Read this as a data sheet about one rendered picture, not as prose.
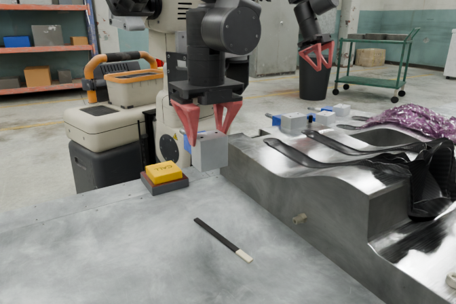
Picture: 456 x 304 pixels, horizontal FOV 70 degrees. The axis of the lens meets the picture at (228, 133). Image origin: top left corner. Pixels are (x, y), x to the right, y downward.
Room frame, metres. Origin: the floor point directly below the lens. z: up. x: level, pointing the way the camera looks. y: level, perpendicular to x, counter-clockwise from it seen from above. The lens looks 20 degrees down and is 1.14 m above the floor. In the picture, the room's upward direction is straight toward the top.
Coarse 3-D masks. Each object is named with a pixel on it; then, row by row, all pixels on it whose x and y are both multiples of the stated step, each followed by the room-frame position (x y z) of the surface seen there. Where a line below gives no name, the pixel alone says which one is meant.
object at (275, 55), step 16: (256, 0) 6.47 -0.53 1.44; (272, 0) 6.56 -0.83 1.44; (272, 16) 6.56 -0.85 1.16; (288, 16) 6.75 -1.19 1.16; (272, 32) 6.57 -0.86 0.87; (288, 32) 6.76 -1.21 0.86; (256, 48) 6.44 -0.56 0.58; (272, 48) 6.58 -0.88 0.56; (288, 48) 6.77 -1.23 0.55; (256, 64) 6.41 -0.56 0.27; (272, 64) 6.59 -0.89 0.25; (288, 64) 6.78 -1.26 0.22
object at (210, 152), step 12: (180, 132) 0.58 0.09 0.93; (204, 132) 0.50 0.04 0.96; (216, 132) 0.50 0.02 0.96; (204, 144) 0.47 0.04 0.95; (216, 144) 0.48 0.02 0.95; (192, 156) 0.49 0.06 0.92; (204, 156) 0.47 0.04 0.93; (216, 156) 0.48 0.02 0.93; (204, 168) 0.47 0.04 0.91; (216, 168) 0.48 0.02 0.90
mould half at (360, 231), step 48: (240, 144) 0.62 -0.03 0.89; (288, 144) 0.63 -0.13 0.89; (288, 192) 0.47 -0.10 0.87; (336, 192) 0.39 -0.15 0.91; (384, 192) 0.36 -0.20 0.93; (336, 240) 0.38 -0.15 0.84; (384, 240) 0.35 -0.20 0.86; (432, 240) 0.35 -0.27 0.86; (384, 288) 0.31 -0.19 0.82; (432, 288) 0.27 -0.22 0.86
